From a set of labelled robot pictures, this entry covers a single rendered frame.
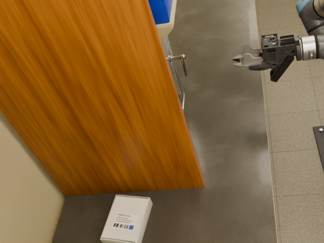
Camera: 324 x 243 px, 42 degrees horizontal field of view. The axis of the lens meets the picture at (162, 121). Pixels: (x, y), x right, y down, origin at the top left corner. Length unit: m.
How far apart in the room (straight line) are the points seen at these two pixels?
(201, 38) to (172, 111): 0.87
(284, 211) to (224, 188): 1.06
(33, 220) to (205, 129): 0.65
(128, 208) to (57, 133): 0.33
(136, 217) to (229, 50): 0.85
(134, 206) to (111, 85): 0.45
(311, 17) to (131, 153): 0.73
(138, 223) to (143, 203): 0.07
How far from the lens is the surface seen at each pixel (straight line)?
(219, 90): 1.66
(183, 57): 1.42
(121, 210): 1.37
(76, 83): 1.09
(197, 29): 2.00
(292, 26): 3.50
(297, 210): 2.40
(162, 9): 1.02
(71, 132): 1.24
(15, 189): 1.34
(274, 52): 1.38
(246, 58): 1.40
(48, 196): 1.50
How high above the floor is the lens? 2.07
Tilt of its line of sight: 45 degrees down
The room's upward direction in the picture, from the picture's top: 21 degrees counter-clockwise
